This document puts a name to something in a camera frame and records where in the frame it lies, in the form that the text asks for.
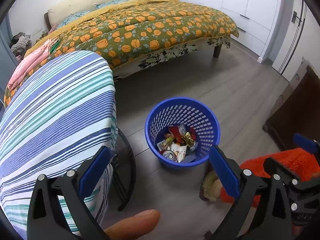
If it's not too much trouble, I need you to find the blue grey curtain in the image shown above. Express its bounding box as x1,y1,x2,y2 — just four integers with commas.
0,12,15,63

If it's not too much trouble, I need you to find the blue plastic basket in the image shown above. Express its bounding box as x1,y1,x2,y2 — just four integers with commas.
145,97,222,168

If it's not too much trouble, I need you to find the person's left hand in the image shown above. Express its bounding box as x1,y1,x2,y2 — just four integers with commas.
104,209,160,240

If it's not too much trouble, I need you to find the red snack packet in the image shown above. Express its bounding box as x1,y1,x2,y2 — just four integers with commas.
168,126,187,143

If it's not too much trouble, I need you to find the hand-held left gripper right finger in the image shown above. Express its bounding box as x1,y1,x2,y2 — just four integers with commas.
209,145,292,240

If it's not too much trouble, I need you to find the dark wooden cabinet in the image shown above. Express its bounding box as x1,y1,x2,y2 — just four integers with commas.
262,57,320,153

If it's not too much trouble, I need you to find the gold foil wrapper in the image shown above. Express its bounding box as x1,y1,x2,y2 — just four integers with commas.
181,132,198,147

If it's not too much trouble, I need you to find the cream headboard cushion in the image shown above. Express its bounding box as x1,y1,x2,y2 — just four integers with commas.
47,0,138,27

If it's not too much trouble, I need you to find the bed with floral duvet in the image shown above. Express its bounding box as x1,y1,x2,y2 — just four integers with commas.
4,0,239,105

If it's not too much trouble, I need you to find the tan plush slipper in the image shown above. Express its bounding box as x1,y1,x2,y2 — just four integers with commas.
199,170,223,202

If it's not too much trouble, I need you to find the striped tablecloth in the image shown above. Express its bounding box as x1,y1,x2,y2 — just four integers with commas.
0,50,118,240

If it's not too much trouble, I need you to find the white wardrobe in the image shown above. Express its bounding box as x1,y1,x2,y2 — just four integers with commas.
221,0,284,64

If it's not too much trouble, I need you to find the pink folded blanket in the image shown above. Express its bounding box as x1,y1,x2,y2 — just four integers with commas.
7,39,60,90

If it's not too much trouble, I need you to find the pile of clothes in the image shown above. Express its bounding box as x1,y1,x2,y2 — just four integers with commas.
10,31,32,57

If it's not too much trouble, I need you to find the teal floral pillow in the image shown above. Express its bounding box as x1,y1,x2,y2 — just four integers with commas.
96,0,138,10
55,9,98,30

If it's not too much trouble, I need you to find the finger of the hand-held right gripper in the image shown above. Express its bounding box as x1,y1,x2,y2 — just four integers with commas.
293,133,320,155
264,156,304,183

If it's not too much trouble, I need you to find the leaf print bed skirt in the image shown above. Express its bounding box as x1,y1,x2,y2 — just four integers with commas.
112,35,231,80

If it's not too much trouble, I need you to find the white door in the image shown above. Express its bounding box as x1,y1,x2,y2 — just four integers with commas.
271,0,320,80

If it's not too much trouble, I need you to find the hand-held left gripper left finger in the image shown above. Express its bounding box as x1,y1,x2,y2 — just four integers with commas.
27,145,112,240

